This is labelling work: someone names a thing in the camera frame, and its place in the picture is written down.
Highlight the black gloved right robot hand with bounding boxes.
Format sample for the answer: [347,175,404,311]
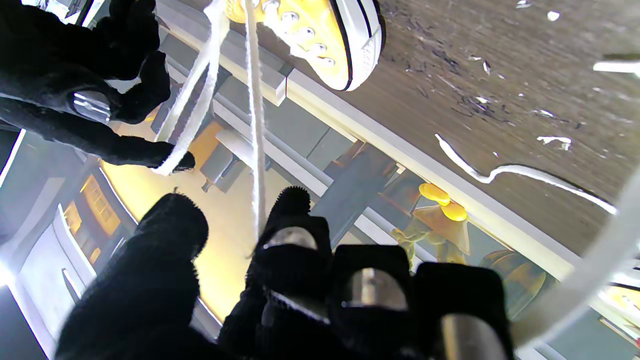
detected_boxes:
[0,0,197,173]

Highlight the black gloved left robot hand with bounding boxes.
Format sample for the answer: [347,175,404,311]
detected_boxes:
[55,186,516,360]

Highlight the yellow canvas sneaker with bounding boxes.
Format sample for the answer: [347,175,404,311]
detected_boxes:
[225,0,387,92]

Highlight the tall black cylindrical container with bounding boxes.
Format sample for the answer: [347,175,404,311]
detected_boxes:
[307,142,401,248]

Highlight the small yellow lemon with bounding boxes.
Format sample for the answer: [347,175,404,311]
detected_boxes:
[441,201,468,222]
[419,182,451,206]

